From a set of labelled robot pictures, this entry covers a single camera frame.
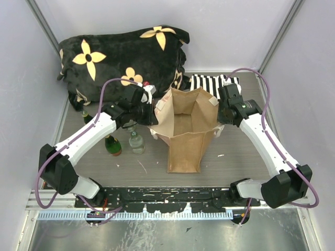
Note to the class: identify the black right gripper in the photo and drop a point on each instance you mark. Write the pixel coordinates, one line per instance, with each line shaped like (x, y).
(221, 118)

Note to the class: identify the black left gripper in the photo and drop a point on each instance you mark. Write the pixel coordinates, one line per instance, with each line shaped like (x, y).
(152, 119)

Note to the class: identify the green Perrier bottle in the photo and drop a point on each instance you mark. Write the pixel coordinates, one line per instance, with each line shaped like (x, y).
(113, 146)

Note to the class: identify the brown canvas tote bag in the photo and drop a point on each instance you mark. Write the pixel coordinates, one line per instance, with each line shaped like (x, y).
(187, 123)

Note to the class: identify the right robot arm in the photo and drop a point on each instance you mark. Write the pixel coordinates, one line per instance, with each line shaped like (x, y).
(288, 179)

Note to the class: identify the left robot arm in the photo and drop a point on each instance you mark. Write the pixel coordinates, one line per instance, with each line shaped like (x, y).
(57, 163)

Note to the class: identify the clear Chang soda bottle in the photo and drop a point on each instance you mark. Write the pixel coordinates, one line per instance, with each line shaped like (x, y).
(130, 128)

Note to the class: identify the black white striped cloth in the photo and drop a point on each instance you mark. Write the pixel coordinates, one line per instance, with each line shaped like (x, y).
(211, 83)

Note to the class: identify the black plush flower pillow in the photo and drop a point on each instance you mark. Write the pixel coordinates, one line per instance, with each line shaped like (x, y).
(96, 67)

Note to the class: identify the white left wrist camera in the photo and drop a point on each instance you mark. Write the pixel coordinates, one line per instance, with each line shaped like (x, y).
(148, 91)

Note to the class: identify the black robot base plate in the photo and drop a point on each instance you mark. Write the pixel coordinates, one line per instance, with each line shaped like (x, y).
(167, 200)

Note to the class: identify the aluminium frame rail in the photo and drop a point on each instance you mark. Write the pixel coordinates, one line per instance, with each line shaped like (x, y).
(70, 207)

